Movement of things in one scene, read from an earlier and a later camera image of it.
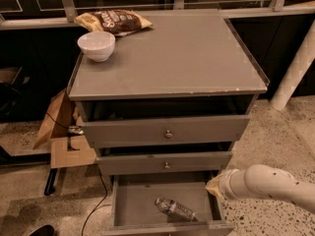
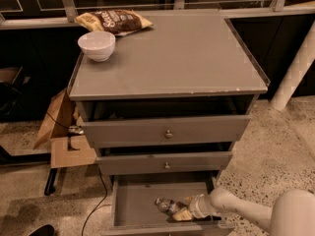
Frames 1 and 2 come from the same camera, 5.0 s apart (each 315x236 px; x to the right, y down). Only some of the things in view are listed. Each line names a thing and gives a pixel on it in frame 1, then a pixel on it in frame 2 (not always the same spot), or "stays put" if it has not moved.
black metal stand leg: (49, 186) stays put
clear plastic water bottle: (171, 207) stays put
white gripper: (224, 185) → (196, 206)
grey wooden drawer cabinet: (162, 113) stays put
